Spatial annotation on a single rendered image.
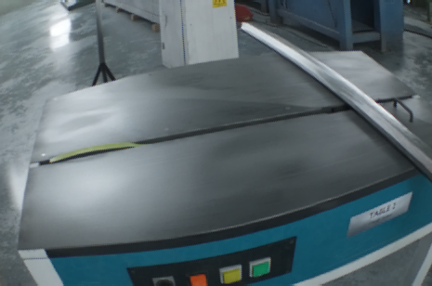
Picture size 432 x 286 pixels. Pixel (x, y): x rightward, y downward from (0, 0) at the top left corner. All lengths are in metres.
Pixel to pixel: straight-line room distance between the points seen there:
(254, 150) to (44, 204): 0.36
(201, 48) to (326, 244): 2.20
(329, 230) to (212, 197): 0.19
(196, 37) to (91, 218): 2.20
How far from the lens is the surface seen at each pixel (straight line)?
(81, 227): 0.60
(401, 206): 0.76
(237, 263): 0.63
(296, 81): 0.96
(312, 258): 0.70
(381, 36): 3.71
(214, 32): 2.77
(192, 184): 0.65
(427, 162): 0.70
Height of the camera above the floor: 1.11
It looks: 30 degrees down
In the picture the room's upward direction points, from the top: 4 degrees counter-clockwise
